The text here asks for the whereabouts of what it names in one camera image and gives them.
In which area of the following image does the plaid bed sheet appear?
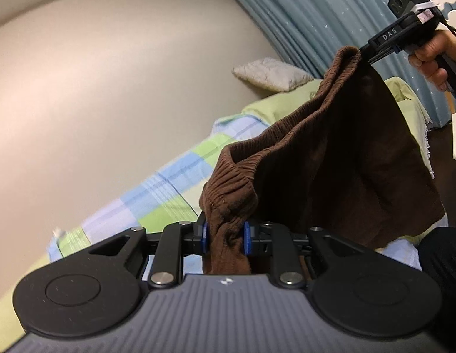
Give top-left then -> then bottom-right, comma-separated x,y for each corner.
0,113 -> 422,343

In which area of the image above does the white wooden chair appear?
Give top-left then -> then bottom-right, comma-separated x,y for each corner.
425,0 -> 456,161

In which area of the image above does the person's right hand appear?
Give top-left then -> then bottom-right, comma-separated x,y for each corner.
408,30 -> 456,92

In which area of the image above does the blue starry curtain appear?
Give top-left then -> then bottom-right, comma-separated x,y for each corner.
213,0 -> 456,128

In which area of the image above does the brown cloth garment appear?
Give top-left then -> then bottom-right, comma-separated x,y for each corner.
199,46 -> 445,275

